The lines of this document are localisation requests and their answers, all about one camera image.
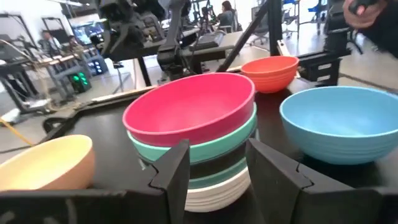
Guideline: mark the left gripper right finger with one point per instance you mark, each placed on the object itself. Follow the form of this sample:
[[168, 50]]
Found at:
[[273, 186]]

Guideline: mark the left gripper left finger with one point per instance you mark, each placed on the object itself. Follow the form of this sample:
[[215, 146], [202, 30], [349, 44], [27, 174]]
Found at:
[[174, 174]]

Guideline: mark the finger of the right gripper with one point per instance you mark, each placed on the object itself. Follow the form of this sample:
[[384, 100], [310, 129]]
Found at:
[[118, 43]]

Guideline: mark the teal ribbed bowl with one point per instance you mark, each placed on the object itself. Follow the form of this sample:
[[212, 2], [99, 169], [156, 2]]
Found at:
[[217, 148], [217, 181]]

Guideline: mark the black ribbed bowl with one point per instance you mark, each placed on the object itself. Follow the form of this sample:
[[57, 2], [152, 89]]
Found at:
[[217, 163]]

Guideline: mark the white ribbed bowl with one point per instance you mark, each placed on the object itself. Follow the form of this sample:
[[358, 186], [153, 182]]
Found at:
[[214, 197]]

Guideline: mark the magenta ribbed bowl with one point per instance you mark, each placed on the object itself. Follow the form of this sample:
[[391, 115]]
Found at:
[[186, 105]]

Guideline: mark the light blue ribbed bowl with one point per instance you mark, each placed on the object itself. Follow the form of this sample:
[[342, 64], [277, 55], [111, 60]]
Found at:
[[339, 124]]

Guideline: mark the red ribbed bowl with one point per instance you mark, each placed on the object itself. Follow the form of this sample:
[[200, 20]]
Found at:
[[267, 74]]

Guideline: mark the peach bowl with yellow inside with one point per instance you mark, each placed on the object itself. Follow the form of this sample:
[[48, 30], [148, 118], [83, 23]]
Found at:
[[46, 165]]

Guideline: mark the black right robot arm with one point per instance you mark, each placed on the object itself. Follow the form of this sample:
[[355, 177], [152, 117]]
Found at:
[[174, 37]]

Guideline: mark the computer with blue lights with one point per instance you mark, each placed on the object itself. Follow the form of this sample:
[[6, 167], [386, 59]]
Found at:
[[97, 67]]

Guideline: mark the monitor screen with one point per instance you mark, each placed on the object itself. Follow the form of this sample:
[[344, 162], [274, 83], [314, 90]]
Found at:
[[88, 32]]

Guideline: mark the person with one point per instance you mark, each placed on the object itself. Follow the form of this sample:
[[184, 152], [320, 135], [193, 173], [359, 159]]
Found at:
[[227, 17], [74, 46], [49, 43]]

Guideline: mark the computer with green lights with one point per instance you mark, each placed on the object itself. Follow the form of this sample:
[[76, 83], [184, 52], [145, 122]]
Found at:
[[80, 81]]

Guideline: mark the grey workbench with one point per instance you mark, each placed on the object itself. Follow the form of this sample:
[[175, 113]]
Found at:
[[62, 67]]

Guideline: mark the black keyboard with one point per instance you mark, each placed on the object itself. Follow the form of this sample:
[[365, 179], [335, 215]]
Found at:
[[206, 40]]

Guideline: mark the grey desk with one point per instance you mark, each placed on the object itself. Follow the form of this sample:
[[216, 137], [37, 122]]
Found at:
[[230, 40]]

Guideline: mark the person's hand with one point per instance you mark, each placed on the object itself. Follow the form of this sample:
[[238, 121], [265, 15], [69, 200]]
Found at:
[[360, 14]]

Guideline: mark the black handheld device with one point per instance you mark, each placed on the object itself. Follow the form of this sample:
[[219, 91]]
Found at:
[[357, 3]]

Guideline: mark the black diagonal frame brace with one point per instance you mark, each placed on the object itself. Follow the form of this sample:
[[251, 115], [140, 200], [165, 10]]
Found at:
[[245, 34]]

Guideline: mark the black frame upright post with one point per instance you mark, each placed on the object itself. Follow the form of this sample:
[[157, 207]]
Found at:
[[275, 28]]

